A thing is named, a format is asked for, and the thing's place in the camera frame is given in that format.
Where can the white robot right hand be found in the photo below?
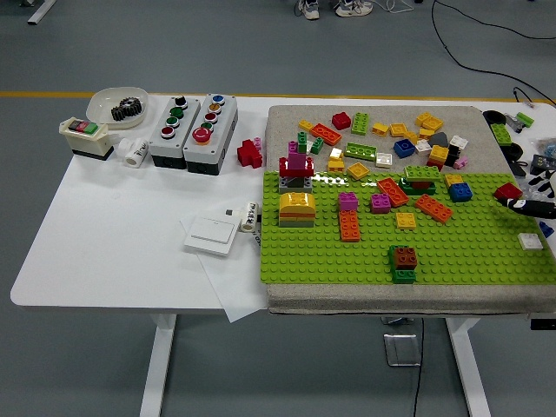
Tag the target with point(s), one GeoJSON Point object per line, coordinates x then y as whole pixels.
{"type": "Point", "coordinates": [536, 207]}

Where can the brown two-by-two brick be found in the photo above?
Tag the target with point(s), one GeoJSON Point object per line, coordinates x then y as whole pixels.
{"type": "Point", "coordinates": [405, 257]}

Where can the dark green two-by-four brick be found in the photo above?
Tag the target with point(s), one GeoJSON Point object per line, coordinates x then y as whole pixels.
{"type": "Point", "coordinates": [404, 276]}

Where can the green studded baseplate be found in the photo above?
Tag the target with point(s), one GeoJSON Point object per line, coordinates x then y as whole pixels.
{"type": "Point", "coordinates": [304, 260]}

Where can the small blue brick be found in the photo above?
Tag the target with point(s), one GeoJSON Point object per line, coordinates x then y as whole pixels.
{"type": "Point", "coordinates": [546, 229]}

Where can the red sloped two-by-two brick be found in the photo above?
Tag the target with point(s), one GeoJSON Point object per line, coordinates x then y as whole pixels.
{"type": "Point", "coordinates": [507, 190]}

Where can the blue two-by-two brick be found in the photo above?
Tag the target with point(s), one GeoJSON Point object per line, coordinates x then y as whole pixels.
{"type": "Point", "coordinates": [404, 148]}
{"type": "Point", "coordinates": [459, 193]}

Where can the small pink brick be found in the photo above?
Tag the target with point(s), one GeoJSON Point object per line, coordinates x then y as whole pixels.
{"type": "Point", "coordinates": [461, 162]}
{"type": "Point", "coordinates": [258, 142]}

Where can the small lime brick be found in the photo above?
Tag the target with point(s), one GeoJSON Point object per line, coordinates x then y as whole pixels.
{"type": "Point", "coordinates": [524, 119]}

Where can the black brick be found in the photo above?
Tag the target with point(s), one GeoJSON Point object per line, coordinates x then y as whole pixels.
{"type": "Point", "coordinates": [452, 155]}

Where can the small white brick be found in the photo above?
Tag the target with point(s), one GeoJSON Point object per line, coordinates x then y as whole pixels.
{"type": "Point", "coordinates": [422, 147]}
{"type": "Point", "coordinates": [458, 142]}

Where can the orange two-by-four brick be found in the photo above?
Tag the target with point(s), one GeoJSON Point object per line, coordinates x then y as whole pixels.
{"type": "Point", "coordinates": [349, 226]}
{"type": "Point", "coordinates": [392, 192]}
{"type": "Point", "coordinates": [433, 208]}
{"type": "Point", "coordinates": [326, 134]}

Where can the red brick under yellow brick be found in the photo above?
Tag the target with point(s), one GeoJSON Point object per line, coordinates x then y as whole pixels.
{"type": "Point", "coordinates": [433, 165]}

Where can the yellow two-by-two brick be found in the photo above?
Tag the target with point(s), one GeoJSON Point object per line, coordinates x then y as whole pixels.
{"type": "Point", "coordinates": [438, 153]}

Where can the small red-brown brick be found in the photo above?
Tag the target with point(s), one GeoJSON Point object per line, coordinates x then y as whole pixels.
{"type": "Point", "coordinates": [422, 185]}

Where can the lime two-by-four brick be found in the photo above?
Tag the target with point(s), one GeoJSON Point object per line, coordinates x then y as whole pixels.
{"type": "Point", "coordinates": [360, 123]}
{"type": "Point", "coordinates": [422, 173]}

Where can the grey rounded brick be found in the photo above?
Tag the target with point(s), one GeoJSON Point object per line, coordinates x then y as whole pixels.
{"type": "Point", "coordinates": [438, 140]}

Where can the dark green arch brick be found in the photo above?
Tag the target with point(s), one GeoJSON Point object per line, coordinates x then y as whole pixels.
{"type": "Point", "coordinates": [406, 187]}

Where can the small yellow brick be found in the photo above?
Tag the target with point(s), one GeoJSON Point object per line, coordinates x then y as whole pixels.
{"type": "Point", "coordinates": [423, 119]}
{"type": "Point", "coordinates": [433, 124]}
{"type": "Point", "coordinates": [412, 138]}
{"type": "Point", "coordinates": [305, 125]}
{"type": "Point", "coordinates": [379, 129]}
{"type": "Point", "coordinates": [426, 134]}

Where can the magenta two-by-two brick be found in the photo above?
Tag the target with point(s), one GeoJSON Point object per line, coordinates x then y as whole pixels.
{"type": "Point", "coordinates": [380, 203]}

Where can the pink two-by-two brick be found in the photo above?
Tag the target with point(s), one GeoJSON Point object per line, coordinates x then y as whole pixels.
{"type": "Point", "coordinates": [348, 201]}

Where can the yellow printed brick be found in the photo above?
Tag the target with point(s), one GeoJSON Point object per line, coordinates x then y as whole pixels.
{"type": "Point", "coordinates": [335, 167]}

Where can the yellow sloped brick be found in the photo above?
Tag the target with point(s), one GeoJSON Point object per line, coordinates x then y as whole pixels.
{"type": "Point", "coordinates": [335, 155]}

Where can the small green brick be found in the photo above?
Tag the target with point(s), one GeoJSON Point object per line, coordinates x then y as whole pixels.
{"type": "Point", "coordinates": [317, 145]}

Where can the narrow white brick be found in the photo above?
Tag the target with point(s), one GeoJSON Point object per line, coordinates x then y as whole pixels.
{"type": "Point", "coordinates": [309, 146]}

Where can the yellow domed brick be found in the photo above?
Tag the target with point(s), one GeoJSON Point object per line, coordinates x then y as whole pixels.
{"type": "Point", "coordinates": [296, 201]}

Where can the thin orange brick layer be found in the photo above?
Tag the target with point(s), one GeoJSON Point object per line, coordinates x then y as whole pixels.
{"type": "Point", "coordinates": [296, 215]}

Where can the grey-olive brick layer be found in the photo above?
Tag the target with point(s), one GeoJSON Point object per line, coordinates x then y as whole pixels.
{"type": "Point", "coordinates": [296, 223]}

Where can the tall green narrow brick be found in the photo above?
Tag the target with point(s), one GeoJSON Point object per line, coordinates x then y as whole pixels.
{"type": "Point", "coordinates": [302, 142]}

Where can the tall pink brick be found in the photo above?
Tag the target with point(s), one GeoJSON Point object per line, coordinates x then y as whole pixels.
{"type": "Point", "coordinates": [297, 161]}

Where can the grey base brick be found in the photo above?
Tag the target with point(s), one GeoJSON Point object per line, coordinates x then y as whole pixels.
{"type": "Point", "coordinates": [283, 187]}

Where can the red arch brick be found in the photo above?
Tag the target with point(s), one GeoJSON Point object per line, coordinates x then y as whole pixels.
{"type": "Point", "coordinates": [283, 168]}

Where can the red cross-shaped brick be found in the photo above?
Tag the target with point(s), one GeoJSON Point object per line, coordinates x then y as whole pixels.
{"type": "Point", "coordinates": [248, 154]}

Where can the clear plastic bag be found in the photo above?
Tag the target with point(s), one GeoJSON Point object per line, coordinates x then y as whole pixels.
{"type": "Point", "coordinates": [532, 192]}

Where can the white two-by-two plate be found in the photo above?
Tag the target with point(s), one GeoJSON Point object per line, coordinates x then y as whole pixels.
{"type": "Point", "coordinates": [531, 241]}
{"type": "Point", "coordinates": [383, 160]}

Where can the black button device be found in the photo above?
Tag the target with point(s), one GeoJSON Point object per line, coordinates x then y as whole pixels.
{"type": "Point", "coordinates": [543, 163]}

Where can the plastic bag with blue parts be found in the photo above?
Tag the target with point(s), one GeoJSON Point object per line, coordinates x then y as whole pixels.
{"type": "Point", "coordinates": [548, 147]}

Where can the small grey device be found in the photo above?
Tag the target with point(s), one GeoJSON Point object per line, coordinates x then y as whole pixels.
{"type": "Point", "coordinates": [514, 123]}

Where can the yellow two-by-two plate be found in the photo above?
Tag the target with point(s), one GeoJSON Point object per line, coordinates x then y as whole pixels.
{"type": "Point", "coordinates": [357, 171]}
{"type": "Point", "coordinates": [453, 179]}
{"type": "Point", "coordinates": [398, 130]}
{"type": "Point", "coordinates": [405, 220]}

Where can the black table height controller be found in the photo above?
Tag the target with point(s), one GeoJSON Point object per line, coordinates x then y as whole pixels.
{"type": "Point", "coordinates": [543, 325]}

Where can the white table leg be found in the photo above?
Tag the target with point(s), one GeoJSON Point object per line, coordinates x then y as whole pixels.
{"type": "Point", "coordinates": [158, 369]}
{"type": "Point", "coordinates": [469, 369]}

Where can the lime two-by-four plate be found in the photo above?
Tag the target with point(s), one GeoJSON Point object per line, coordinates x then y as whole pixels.
{"type": "Point", "coordinates": [360, 151]}

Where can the metal floor socket box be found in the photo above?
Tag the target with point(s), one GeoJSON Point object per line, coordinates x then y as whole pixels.
{"type": "Point", "coordinates": [401, 349]}

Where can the grey-brown cushion mat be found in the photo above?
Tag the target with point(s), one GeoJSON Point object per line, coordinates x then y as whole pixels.
{"type": "Point", "coordinates": [326, 299]}

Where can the white sneaker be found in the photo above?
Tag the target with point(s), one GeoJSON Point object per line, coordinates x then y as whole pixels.
{"type": "Point", "coordinates": [309, 9]}
{"type": "Point", "coordinates": [354, 8]}

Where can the white printed label strip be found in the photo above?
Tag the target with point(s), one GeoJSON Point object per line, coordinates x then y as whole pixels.
{"type": "Point", "coordinates": [255, 240]}

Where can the labelled white pipe fitting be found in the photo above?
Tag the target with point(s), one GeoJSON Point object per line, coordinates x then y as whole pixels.
{"type": "Point", "coordinates": [249, 215]}

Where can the white paper sheet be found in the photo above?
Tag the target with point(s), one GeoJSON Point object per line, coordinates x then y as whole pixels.
{"type": "Point", "coordinates": [234, 286]}

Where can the grey emergency-stop control box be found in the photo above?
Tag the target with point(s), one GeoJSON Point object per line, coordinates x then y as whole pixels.
{"type": "Point", "coordinates": [204, 154]}

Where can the grey four-button control box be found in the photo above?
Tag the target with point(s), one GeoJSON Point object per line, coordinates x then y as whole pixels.
{"type": "Point", "coordinates": [167, 147]}

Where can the black metal gear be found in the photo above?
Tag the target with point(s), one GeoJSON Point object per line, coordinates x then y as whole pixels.
{"type": "Point", "coordinates": [126, 110]}

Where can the white plastic bowl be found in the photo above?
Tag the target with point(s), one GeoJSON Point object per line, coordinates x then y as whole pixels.
{"type": "Point", "coordinates": [102, 104]}

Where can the white background table foot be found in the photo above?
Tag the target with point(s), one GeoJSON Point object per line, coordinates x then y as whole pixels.
{"type": "Point", "coordinates": [41, 11]}

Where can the white wall switch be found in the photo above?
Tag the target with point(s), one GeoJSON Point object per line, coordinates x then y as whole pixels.
{"type": "Point", "coordinates": [213, 234]}

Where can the cream red-green switch box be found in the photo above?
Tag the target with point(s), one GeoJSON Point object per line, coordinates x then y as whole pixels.
{"type": "Point", "coordinates": [87, 139]}

